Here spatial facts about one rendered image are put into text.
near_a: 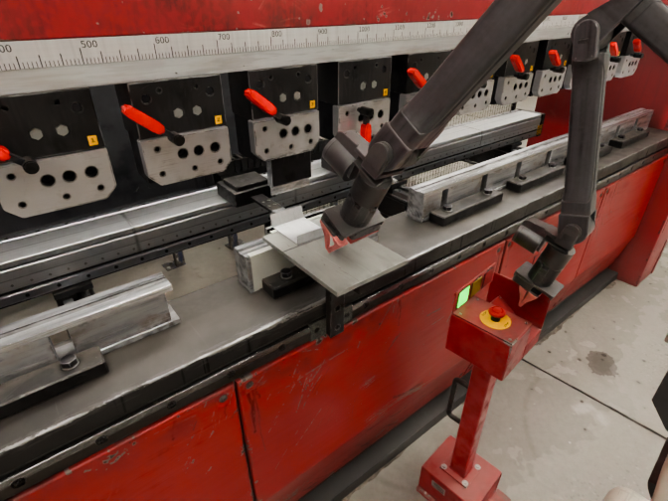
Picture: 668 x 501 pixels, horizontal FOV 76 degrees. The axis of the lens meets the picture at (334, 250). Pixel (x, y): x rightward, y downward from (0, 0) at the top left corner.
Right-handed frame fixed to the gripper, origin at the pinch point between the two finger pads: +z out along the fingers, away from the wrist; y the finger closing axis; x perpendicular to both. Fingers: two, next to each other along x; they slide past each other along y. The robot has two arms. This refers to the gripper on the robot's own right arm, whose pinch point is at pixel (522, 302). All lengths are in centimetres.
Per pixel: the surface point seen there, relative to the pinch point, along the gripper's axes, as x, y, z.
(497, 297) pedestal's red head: -2.1, 6.0, 5.0
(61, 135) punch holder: 79, 54, -38
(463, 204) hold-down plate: -17.4, 31.5, -3.9
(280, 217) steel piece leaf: 42, 47, -12
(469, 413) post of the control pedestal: 8.9, -6.8, 36.6
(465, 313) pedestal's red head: 13.6, 7.5, 2.2
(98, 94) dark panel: 58, 103, -19
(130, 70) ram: 68, 54, -45
